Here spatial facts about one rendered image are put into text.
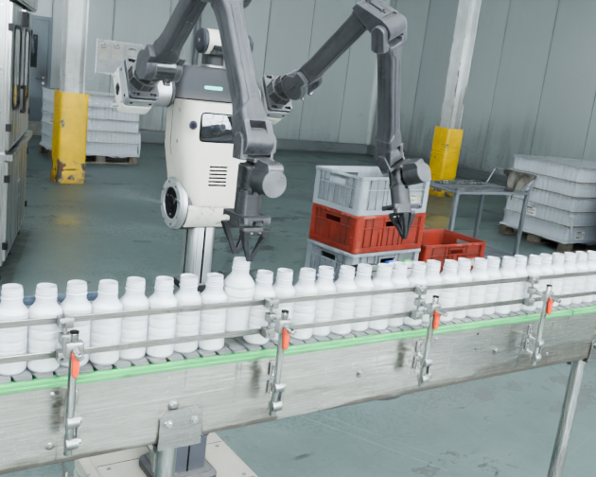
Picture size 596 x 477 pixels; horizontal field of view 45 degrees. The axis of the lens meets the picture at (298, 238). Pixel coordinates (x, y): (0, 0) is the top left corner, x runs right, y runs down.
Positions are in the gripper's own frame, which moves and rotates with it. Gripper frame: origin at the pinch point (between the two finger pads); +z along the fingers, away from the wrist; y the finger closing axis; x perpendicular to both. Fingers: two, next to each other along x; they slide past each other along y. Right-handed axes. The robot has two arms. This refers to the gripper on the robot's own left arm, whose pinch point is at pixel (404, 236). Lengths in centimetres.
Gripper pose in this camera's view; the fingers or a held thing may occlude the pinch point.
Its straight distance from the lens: 210.4
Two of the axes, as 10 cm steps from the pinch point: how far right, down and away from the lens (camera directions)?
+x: -5.6, 1.0, 8.3
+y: 8.3, -0.3, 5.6
